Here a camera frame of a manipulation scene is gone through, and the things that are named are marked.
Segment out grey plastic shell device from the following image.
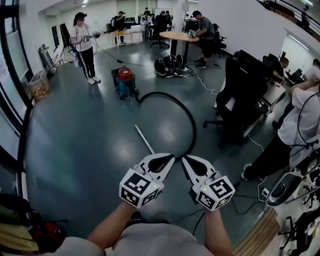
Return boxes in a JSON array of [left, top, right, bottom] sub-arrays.
[[265, 171, 304, 208]]

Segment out tan cloth bag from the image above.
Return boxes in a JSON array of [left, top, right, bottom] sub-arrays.
[[0, 221, 40, 253]]

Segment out white floor cable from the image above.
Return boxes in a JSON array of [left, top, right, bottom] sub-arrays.
[[191, 72, 219, 96]]

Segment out box of yellow toys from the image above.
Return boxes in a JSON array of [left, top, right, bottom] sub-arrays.
[[26, 70, 50, 103]]

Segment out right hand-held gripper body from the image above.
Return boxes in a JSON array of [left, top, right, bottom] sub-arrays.
[[189, 171, 236, 212]]

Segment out dark backpack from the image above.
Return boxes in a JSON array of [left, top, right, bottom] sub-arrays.
[[0, 192, 43, 226]]

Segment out folded grey trolley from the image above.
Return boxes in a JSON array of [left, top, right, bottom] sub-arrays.
[[38, 44, 57, 75]]

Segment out silver metal vacuum wand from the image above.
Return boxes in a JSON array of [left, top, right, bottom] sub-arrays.
[[134, 124, 156, 155]]

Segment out black vacuum hose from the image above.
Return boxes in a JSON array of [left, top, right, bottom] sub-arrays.
[[134, 91, 198, 163]]

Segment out wooden bench table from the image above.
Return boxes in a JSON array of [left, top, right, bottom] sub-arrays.
[[110, 29, 143, 47]]

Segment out person's left forearm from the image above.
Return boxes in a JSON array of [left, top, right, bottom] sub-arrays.
[[86, 201, 140, 247]]

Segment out small black office chair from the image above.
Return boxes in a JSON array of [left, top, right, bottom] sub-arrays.
[[277, 209, 320, 251], [149, 14, 171, 50]]

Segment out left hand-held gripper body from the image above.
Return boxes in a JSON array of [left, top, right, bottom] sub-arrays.
[[119, 162, 165, 209]]

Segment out person's right forearm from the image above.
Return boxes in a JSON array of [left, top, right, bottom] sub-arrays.
[[203, 208, 235, 256]]

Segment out person's grey shirt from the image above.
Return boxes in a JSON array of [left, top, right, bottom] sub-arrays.
[[53, 222, 235, 256]]

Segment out red bag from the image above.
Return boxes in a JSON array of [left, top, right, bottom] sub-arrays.
[[29, 219, 68, 253]]

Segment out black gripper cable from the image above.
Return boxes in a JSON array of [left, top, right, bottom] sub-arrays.
[[191, 211, 206, 237]]

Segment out red and teal vacuum cleaner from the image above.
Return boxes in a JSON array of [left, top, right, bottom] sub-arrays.
[[111, 66, 140, 100]]

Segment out large black office chair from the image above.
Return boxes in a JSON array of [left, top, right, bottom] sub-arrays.
[[202, 56, 270, 150]]

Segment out round wooden table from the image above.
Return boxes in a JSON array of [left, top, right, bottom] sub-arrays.
[[159, 31, 200, 66]]

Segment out white desk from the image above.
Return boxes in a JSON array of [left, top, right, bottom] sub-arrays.
[[213, 74, 287, 138]]

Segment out wooden slatted platform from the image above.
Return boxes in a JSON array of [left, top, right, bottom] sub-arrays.
[[232, 207, 281, 256]]

